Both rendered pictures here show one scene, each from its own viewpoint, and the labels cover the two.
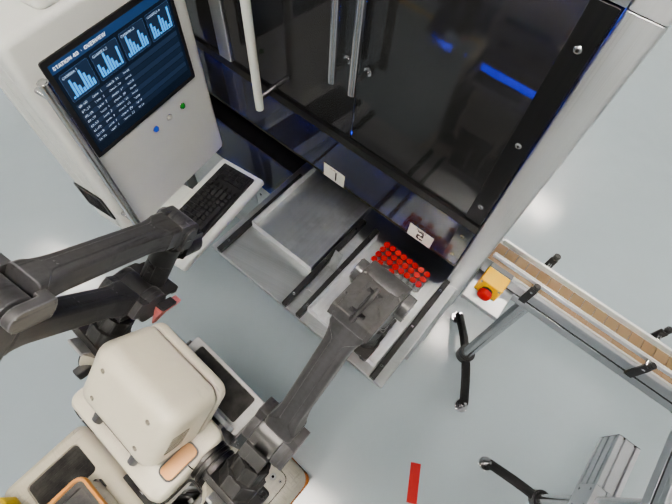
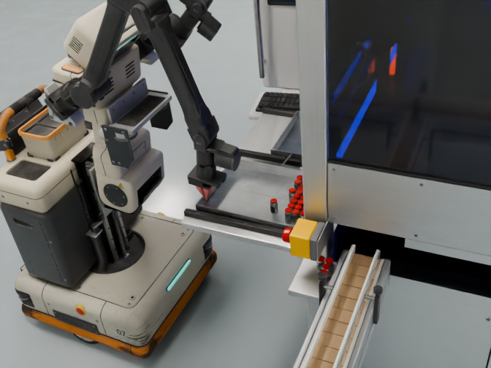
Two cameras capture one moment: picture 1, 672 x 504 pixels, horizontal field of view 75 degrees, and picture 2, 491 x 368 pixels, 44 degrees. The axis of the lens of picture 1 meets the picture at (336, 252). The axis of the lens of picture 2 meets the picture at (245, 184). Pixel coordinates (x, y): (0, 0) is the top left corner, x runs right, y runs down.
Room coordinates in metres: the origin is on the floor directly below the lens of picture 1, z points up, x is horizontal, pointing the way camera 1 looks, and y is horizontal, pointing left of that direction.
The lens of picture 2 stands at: (0.29, -1.58, 2.05)
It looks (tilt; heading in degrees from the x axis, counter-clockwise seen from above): 37 degrees down; 83
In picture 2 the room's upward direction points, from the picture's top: 6 degrees counter-clockwise
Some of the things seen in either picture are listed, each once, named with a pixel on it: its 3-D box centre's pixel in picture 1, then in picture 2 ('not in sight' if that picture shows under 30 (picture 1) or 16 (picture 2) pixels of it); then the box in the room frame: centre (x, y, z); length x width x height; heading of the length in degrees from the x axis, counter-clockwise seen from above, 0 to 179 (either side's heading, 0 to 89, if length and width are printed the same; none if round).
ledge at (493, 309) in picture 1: (489, 291); (321, 281); (0.60, -0.51, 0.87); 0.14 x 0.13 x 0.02; 146
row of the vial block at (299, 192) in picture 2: (397, 271); (298, 199); (0.61, -0.20, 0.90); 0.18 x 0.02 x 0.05; 55
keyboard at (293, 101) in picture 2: (204, 207); (307, 104); (0.83, 0.49, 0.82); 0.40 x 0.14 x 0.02; 153
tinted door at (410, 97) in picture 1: (442, 94); not in sight; (0.74, -0.19, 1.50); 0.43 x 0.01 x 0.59; 56
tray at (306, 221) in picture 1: (315, 213); (331, 140); (0.80, 0.08, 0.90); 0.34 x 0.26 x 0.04; 146
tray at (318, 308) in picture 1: (375, 296); (264, 194); (0.52, -0.14, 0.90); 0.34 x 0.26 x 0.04; 145
